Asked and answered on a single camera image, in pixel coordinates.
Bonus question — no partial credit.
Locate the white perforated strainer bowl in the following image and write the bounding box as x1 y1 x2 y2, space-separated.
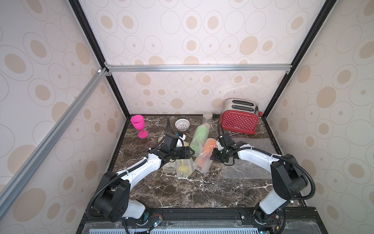
175 119 190 132

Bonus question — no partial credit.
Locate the red polka dot toaster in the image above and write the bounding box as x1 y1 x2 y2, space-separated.
219 98 263 135

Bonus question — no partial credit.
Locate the beige glass in bubble wrap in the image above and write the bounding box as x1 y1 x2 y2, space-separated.
158 136 165 146

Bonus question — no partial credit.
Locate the yellow glass in bubble wrap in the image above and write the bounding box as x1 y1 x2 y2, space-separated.
175 159 194 178

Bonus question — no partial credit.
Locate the clear bubble wrap sheet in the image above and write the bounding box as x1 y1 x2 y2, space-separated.
221 137 276 180

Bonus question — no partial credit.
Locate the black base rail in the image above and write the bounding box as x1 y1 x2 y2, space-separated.
77 207 327 234

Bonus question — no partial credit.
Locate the clear jar with powder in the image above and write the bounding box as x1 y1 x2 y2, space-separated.
203 112 213 125

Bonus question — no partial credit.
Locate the green glass in bubble wrap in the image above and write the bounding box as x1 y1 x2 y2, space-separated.
190 123 210 158

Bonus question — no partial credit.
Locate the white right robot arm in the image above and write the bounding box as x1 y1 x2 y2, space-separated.
210 133 316 225

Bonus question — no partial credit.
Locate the left diagonal aluminium frame bar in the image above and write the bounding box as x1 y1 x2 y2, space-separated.
1 67 109 218

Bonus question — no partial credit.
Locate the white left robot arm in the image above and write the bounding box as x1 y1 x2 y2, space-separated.
86 132 195 222

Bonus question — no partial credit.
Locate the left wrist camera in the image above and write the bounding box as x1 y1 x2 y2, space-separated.
176 132 186 145

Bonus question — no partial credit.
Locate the orange glass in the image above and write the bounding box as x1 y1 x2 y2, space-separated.
194 138 217 174

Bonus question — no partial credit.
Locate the pink plastic wine glass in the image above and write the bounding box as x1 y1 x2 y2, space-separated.
131 115 148 138

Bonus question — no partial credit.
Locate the horizontal aluminium frame bar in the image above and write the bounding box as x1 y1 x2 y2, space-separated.
108 64 292 73

